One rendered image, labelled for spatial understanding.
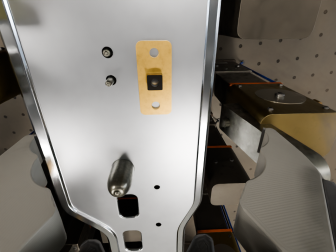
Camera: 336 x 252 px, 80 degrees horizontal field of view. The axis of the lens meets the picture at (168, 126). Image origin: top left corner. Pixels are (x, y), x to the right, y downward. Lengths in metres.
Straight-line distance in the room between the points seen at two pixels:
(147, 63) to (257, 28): 0.13
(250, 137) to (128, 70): 0.15
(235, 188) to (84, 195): 0.24
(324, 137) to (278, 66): 0.37
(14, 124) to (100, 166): 0.45
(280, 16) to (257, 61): 0.32
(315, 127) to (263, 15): 0.14
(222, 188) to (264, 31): 0.23
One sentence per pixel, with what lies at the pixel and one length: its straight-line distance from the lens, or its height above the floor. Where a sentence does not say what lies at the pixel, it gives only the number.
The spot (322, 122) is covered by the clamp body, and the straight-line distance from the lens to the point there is 0.27.
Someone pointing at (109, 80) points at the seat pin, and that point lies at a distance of 0.23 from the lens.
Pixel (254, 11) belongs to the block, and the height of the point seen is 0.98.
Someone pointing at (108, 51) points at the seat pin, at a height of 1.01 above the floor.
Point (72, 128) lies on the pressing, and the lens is 0.28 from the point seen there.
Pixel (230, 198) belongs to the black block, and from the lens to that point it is 0.37.
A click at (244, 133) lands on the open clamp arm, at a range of 0.24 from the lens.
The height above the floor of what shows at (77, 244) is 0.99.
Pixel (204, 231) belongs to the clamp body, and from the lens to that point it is 0.54.
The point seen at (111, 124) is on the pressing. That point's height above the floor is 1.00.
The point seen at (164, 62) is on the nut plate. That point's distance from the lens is 0.23.
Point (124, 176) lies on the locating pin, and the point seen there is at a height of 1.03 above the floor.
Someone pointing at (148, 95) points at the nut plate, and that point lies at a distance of 0.24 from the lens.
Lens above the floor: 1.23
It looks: 63 degrees down
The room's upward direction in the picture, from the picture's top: 174 degrees clockwise
